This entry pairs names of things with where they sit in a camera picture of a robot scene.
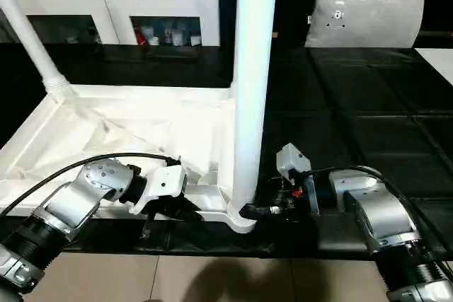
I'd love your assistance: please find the black right camera cable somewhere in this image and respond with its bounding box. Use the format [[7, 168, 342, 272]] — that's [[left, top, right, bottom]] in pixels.
[[288, 164, 453, 271]]

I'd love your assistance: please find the black camera cable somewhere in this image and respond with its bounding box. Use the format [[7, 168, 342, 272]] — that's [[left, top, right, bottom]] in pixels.
[[0, 152, 183, 216], [288, 164, 453, 271]]

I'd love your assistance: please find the white plastic table leg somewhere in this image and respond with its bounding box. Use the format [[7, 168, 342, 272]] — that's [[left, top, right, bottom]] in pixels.
[[0, 0, 77, 103], [217, 0, 280, 211]]

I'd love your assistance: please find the black left camera cable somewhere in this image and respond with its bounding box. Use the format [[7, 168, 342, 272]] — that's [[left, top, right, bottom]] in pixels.
[[0, 152, 183, 216]]

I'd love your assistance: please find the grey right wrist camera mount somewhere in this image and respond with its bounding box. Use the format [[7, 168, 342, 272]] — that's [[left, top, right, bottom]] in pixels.
[[275, 142, 321, 216]]

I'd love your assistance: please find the grey cushion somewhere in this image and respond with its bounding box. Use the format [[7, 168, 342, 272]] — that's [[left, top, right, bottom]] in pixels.
[[304, 0, 426, 49]]

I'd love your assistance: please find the white plastic table top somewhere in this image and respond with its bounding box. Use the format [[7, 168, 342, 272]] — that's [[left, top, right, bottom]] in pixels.
[[0, 84, 259, 236]]

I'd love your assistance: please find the white glass-door cabinet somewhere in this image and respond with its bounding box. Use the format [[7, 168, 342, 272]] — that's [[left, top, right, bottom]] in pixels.
[[6, 0, 222, 47]]

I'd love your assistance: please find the black speaker box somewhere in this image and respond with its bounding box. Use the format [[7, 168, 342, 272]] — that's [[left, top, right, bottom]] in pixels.
[[217, 0, 319, 48]]

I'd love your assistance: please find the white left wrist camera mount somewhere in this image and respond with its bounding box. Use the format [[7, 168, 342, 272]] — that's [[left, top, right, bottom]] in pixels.
[[129, 163, 187, 216]]

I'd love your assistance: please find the white flat board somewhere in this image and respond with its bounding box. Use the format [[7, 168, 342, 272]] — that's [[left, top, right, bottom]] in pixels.
[[413, 47, 453, 87]]

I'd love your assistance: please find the black work mat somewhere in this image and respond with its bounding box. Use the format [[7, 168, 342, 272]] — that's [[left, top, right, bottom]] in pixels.
[[0, 42, 453, 262]]

